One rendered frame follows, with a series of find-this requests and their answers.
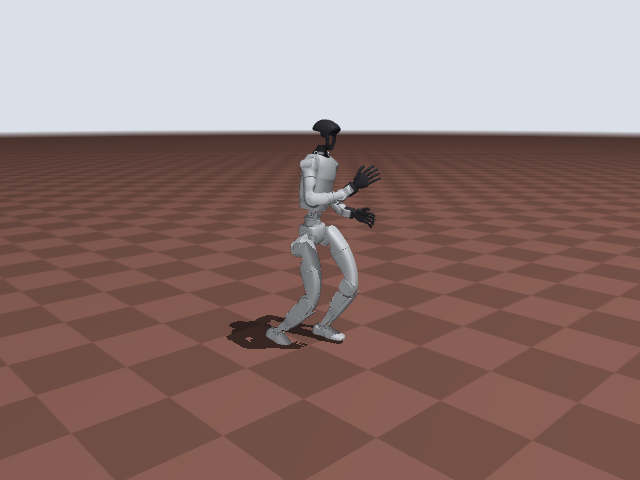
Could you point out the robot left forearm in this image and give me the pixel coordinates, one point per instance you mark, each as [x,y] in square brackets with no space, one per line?
[340,210]

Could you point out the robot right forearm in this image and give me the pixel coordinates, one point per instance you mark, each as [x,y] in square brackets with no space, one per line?
[331,197]

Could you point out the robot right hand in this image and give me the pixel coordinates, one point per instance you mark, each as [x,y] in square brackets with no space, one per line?
[361,180]

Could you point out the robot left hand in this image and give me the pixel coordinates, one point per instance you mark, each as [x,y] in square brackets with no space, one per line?
[361,214]

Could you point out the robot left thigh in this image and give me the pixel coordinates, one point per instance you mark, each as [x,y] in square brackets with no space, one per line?
[342,255]

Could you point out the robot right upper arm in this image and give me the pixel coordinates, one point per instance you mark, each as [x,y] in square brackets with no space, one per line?
[308,168]

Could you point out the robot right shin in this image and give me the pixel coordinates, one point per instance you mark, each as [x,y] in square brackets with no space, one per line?
[296,315]

